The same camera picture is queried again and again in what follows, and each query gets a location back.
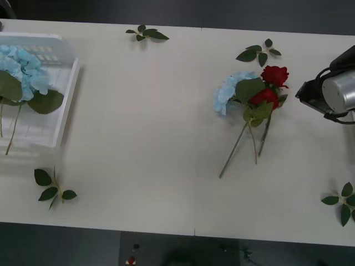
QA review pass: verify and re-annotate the pale blue artificial flower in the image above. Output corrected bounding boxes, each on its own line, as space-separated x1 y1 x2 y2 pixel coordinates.
5 46 65 156
0 45 24 138
213 71 274 178

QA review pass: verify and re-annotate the red artificial rose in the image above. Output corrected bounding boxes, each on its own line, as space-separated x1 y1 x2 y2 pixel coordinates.
248 88 280 165
257 65 290 156

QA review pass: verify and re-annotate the dark robot base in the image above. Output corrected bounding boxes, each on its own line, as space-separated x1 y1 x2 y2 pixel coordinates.
119 231 252 266

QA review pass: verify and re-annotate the loose green leaf twig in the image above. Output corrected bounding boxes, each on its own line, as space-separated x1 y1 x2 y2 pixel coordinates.
34 166 78 211
125 24 170 42
235 38 282 68
321 182 355 227

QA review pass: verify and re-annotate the shallow white box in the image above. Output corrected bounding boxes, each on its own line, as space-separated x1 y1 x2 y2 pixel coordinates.
0 32 81 157

